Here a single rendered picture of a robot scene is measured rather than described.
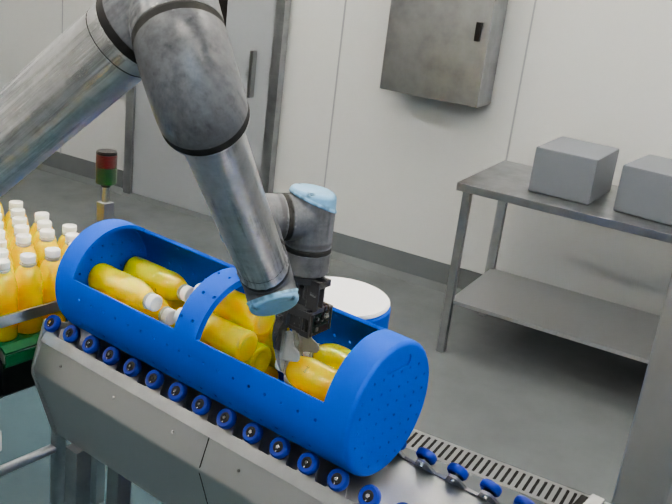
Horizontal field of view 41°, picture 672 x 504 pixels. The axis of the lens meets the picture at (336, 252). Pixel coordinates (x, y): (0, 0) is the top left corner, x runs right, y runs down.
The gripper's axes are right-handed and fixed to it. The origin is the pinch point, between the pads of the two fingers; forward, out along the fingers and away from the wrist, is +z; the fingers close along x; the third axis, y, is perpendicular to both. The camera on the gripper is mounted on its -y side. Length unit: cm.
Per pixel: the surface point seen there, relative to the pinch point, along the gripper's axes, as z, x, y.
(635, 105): -16, 340, -53
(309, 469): 16.8, -5.9, 12.9
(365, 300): 9, 58, -20
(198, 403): 15.9, -5.5, -18.5
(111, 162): -10, 41, -106
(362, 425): 3.3, -4.0, 22.4
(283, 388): 0.7, -8.4, 6.3
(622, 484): -24, -30, 76
